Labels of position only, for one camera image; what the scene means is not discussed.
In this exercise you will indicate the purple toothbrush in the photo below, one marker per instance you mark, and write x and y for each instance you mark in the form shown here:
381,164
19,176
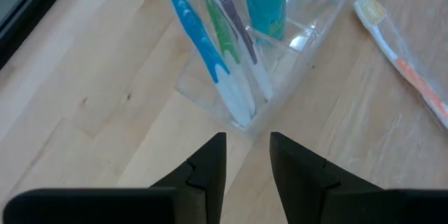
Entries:
232,14

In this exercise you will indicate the orange toothbrush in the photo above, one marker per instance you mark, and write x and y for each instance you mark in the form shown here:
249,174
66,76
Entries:
413,77

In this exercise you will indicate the teal mouthwash bottle white cap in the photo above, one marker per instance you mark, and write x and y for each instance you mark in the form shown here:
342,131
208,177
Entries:
266,10

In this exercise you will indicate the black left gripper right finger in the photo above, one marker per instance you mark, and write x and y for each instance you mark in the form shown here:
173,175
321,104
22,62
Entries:
315,199

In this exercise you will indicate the green toothbrush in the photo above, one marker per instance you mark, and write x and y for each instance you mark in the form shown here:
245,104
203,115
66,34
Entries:
222,31

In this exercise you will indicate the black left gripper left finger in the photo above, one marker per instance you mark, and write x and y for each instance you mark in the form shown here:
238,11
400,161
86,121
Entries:
196,199

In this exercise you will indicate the blue toothbrush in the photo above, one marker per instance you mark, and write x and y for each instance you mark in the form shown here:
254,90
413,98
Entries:
199,38

